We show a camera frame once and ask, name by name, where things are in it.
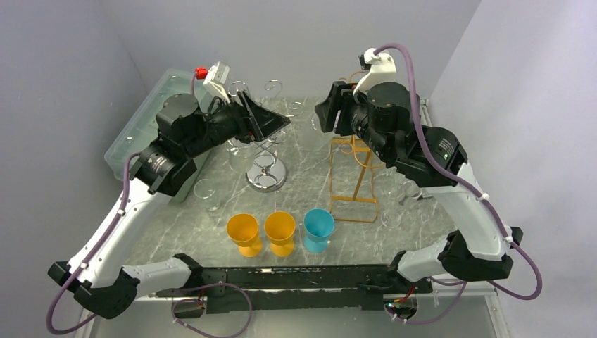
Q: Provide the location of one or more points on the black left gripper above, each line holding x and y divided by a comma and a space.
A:
260, 124

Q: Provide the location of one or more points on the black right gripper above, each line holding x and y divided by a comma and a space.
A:
328, 109

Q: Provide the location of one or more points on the orange plastic wine glass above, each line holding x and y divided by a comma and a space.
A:
243, 230
280, 228

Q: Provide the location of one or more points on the blue plastic wine glass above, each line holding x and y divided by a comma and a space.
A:
318, 224

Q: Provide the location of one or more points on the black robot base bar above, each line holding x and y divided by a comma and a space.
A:
367, 287

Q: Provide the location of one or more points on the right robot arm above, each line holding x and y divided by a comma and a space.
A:
434, 159

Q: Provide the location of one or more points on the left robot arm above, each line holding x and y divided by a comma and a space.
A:
98, 276

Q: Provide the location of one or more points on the translucent green storage box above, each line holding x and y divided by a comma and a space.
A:
142, 126

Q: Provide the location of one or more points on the chrome wire glass rack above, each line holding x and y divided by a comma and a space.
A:
268, 173

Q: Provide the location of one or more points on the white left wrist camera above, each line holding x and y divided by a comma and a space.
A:
214, 79

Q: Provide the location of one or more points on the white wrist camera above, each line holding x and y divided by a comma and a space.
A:
214, 79
380, 68

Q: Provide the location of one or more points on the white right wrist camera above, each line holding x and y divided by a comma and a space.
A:
380, 68

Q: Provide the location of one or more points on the gold wire glass rack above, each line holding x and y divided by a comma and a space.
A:
363, 157

